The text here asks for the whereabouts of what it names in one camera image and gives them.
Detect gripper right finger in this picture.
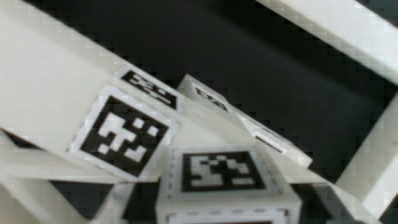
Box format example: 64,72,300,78
313,184,371,224

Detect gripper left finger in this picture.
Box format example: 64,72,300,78
87,183,135,224

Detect white tagged nut cube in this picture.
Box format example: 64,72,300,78
154,145,302,224

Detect white chair back frame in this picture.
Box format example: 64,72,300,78
0,0,316,224

